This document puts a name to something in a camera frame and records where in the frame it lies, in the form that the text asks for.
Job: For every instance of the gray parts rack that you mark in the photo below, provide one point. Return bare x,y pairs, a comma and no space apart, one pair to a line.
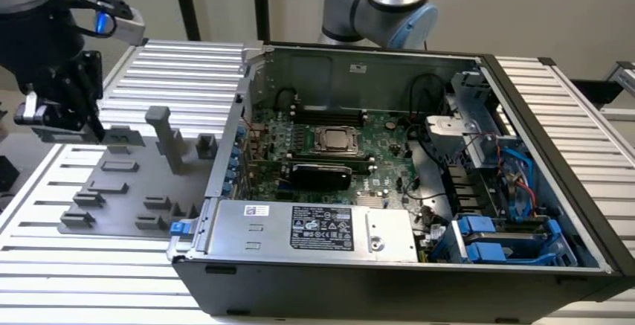
129,198

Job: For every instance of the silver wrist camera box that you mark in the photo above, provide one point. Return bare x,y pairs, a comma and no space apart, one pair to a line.
130,24

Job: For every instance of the black stand pole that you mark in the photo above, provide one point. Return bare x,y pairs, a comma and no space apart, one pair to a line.
187,5
261,5

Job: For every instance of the blue power supply latch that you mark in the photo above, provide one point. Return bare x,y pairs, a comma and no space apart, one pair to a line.
179,228

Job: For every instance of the black graphics card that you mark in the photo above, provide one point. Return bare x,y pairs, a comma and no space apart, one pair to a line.
321,176

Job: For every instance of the black open PC case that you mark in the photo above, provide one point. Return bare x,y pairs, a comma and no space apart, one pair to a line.
347,291

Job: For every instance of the black RAM slot bank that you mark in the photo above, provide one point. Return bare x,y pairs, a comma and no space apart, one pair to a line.
327,116

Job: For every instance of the CPU socket with CPU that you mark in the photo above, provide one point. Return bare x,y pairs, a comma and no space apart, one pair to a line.
335,139

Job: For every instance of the blue plastic disk bay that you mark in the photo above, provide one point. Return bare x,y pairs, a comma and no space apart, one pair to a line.
483,224

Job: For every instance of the silver power supply unit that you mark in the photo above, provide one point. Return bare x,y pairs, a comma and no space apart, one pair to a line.
278,228

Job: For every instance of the aluminium frame profile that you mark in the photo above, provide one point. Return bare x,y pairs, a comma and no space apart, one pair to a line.
621,79

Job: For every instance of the small silver chipset heatsink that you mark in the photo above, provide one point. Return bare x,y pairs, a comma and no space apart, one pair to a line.
373,201

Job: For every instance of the white case sticker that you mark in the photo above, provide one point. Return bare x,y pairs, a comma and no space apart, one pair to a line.
357,67

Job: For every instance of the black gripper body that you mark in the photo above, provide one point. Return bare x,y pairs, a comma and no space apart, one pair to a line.
39,50

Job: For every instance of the silver metal disk bay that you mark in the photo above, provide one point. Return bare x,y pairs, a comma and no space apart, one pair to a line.
471,116

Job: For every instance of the green motherboard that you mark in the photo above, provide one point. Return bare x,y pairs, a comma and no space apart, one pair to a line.
387,154

